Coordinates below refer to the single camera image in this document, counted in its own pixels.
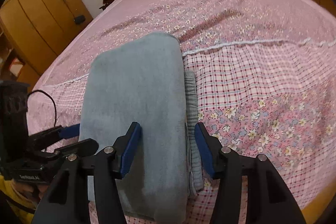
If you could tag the black bag on wardrobe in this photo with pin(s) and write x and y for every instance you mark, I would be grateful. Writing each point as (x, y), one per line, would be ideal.
(79, 19)

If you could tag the grey fleece pants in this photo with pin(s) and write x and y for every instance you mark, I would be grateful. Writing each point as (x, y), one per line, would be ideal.
(144, 81)

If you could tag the orange wooden wardrobe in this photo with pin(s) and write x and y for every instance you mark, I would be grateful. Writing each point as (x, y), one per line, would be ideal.
(34, 33)

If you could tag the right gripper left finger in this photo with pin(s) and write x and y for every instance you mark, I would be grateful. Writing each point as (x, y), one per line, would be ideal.
(121, 154)

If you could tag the pink floral bed sheet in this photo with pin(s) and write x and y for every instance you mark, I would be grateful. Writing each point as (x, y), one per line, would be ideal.
(264, 70)

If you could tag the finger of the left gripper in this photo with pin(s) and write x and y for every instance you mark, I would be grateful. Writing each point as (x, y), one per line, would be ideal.
(87, 147)
(46, 138)

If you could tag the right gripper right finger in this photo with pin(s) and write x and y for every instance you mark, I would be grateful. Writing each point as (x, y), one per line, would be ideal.
(218, 161)

